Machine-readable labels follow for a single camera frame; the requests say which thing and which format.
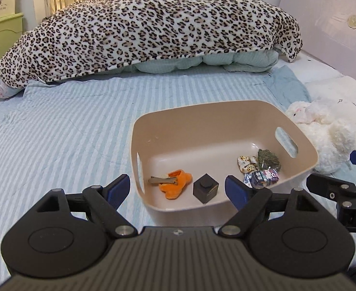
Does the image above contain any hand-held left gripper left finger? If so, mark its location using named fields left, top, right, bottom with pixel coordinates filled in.
left=37, top=174, right=137, bottom=237

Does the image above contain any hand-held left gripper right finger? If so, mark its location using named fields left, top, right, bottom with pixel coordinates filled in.
left=219, top=175, right=318, bottom=237

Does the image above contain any floral fabric scrunchie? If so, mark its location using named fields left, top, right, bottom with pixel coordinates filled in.
left=237, top=155, right=260, bottom=173

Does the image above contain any small black box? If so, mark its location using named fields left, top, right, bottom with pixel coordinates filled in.
left=192, top=173, right=220, bottom=204

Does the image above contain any brown hair clip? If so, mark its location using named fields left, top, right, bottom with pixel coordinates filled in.
left=148, top=174, right=181, bottom=186

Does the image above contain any green moss-like lump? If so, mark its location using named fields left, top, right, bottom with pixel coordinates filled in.
left=257, top=148, right=282, bottom=170

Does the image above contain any orange plush toy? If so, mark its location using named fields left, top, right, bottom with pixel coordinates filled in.
left=159, top=170, right=193, bottom=201

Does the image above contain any beige plastic basket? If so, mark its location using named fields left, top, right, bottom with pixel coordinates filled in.
left=130, top=100, right=319, bottom=226

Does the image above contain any white plush toy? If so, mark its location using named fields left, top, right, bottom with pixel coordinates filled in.
left=285, top=98, right=356, bottom=175

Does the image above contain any blue striped bed sheet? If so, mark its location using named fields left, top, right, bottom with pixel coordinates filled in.
left=0, top=67, right=356, bottom=267

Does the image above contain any white quilted sheet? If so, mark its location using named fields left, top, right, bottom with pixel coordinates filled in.
left=293, top=56, right=356, bottom=134

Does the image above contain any light teal cloth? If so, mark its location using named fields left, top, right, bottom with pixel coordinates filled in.
left=263, top=65, right=312, bottom=110

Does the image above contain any light teal checked comforter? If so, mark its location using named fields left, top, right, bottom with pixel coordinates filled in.
left=132, top=50, right=278, bottom=75

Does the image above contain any white headboard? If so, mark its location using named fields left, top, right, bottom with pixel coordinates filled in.
left=282, top=0, right=356, bottom=94

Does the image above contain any pink pillow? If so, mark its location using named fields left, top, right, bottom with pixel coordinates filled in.
left=0, top=77, right=16, bottom=98

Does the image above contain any leopard print blanket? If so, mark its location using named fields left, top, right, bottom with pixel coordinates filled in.
left=0, top=0, right=303, bottom=89

